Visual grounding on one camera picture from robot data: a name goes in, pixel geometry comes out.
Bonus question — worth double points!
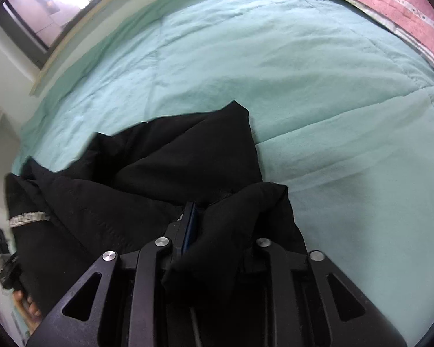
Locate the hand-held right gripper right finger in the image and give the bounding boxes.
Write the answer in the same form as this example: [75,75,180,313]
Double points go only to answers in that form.
[244,238,409,347]

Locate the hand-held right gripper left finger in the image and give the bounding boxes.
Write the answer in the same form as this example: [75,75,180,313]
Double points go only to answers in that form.
[26,202,199,347]

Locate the black hooded jacket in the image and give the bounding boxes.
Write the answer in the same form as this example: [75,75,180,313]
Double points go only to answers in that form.
[3,100,310,347]

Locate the person's left hand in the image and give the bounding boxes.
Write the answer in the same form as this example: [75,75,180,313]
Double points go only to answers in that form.
[14,289,43,330]

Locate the white bookshelf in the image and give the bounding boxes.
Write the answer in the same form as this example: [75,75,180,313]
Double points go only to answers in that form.
[0,110,24,160]

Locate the teal quilted blanket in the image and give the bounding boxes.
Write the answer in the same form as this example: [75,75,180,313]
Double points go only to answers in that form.
[12,0,434,347]

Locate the beige windowsill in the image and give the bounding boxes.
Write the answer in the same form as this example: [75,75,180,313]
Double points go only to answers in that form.
[29,0,174,97]

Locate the grey framed window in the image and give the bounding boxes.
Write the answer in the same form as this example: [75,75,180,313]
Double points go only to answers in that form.
[0,0,127,69]

